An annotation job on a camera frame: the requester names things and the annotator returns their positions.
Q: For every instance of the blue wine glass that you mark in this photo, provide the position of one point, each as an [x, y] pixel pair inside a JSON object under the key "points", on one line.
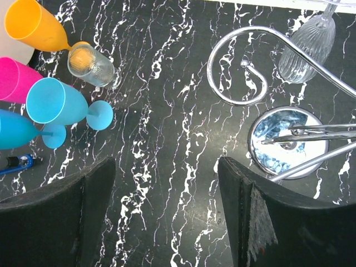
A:
{"points": [[17, 130], [52, 101]]}

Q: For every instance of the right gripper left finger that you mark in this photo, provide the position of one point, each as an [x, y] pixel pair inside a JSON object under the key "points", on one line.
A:
{"points": [[58, 224]]}

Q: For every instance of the clear glass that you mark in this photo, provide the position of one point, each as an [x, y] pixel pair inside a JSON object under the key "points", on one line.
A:
{"points": [[315, 38], [90, 65]]}

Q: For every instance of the white cylindrical container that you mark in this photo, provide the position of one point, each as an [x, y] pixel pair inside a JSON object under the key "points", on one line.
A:
{"points": [[9, 46]]}

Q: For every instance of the yellow plastic wine glass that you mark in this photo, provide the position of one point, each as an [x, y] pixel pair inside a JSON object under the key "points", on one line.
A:
{"points": [[29, 22]]}

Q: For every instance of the blue black clip tool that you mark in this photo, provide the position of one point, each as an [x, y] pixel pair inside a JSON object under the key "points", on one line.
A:
{"points": [[12, 164]]}

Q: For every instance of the silver wire glass rack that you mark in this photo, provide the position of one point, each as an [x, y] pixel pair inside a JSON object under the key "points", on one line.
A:
{"points": [[287, 142]]}

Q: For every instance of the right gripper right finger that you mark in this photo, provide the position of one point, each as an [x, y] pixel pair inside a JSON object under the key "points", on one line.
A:
{"points": [[270, 225]]}

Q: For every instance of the pink plastic wine glass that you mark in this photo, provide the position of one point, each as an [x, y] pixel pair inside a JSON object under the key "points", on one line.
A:
{"points": [[16, 80]]}

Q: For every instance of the blue wine glass front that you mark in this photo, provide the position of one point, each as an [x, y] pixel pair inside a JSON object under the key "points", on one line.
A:
{"points": [[17, 130]]}

